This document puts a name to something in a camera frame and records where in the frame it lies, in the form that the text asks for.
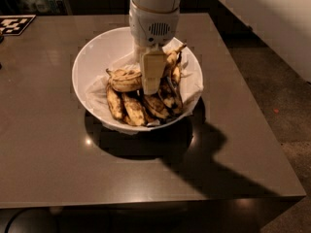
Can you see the left spotted banana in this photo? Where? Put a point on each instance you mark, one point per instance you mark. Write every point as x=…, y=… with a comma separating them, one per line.
x=115, y=103

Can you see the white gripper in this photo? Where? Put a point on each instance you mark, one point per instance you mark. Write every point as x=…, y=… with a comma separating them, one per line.
x=153, y=25

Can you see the long top spotted banana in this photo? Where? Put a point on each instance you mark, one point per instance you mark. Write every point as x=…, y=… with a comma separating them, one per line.
x=131, y=79

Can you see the white bowl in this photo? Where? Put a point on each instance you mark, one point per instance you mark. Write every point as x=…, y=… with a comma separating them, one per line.
x=97, y=54

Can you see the black white fiducial marker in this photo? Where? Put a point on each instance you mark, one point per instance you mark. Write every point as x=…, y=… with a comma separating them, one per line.
x=15, y=25

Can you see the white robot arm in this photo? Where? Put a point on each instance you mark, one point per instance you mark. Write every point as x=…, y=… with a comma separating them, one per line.
x=160, y=6

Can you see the right spotted banana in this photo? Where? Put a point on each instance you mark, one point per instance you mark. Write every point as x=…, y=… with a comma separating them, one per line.
x=170, y=96

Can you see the small back spotted banana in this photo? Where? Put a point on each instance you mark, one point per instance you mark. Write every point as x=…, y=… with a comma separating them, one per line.
x=176, y=73

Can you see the white paper towel liner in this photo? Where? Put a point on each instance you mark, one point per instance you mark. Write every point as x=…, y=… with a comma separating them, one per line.
x=191, y=81

